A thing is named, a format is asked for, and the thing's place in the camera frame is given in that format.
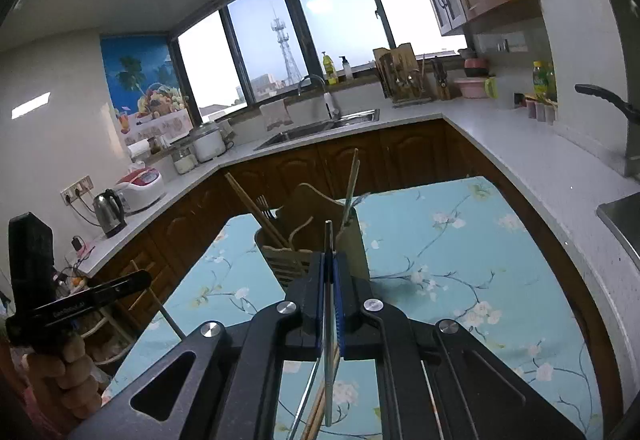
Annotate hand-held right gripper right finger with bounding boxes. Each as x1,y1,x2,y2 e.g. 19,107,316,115
330,252,587,440

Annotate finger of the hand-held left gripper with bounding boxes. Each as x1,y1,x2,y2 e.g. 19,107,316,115
47,270,153,318

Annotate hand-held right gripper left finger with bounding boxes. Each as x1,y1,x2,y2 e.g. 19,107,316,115
102,251,331,440

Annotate wooden utensil holder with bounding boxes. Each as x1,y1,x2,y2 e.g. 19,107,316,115
254,182,372,292

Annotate person's left hand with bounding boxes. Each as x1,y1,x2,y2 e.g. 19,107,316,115
24,334,105,421

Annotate steel electric kettle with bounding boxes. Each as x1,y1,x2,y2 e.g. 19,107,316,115
92,189,128,238

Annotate white and red rice cooker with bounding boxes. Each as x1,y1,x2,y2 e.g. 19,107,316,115
116,169,166,213

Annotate light blue floral tablecloth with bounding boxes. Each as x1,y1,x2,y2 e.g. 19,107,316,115
102,176,603,440

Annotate wooden base cabinets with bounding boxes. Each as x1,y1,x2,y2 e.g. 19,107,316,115
75,117,621,421

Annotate steel kitchen sink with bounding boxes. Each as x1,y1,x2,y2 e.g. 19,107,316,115
254,107,381,152

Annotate paper towel roll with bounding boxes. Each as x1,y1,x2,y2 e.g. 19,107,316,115
127,139,153,161

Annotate glass jar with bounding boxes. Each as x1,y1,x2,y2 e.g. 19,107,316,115
171,147,197,175

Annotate hanging dish towel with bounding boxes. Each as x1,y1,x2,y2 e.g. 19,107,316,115
259,99,293,131

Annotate white cooker pot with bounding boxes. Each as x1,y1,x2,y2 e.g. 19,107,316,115
190,122,228,163

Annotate chrome kitchen faucet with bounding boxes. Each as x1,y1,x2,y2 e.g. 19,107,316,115
298,74,342,121

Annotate yellow detergent bottle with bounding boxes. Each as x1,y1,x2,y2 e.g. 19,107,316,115
321,51,340,86

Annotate wooden knife block rack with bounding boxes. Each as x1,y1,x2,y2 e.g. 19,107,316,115
372,42,433,108

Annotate knife block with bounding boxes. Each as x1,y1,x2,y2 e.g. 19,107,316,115
431,56,453,101

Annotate pink basin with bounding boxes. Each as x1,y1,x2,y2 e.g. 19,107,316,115
454,76,496,100

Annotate kitchen window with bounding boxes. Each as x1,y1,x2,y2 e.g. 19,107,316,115
170,0,468,121

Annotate pink pot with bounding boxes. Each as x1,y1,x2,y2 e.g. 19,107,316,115
460,49,488,78

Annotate row of spice jars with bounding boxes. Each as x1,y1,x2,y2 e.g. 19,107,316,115
522,95,558,126

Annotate green bottle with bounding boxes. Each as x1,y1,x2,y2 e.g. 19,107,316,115
531,60,557,101

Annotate steel gas stove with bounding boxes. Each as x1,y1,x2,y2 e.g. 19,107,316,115
596,192,640,271

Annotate black wok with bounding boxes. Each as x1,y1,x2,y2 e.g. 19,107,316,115
575,83,640,126

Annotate grey range hood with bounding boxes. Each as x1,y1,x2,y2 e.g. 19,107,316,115
570,0,640,181

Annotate wall power outlet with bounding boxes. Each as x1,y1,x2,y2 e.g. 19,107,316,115
60,175,95,206

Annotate fruit wall poster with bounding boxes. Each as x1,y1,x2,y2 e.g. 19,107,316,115
101,37,193,146

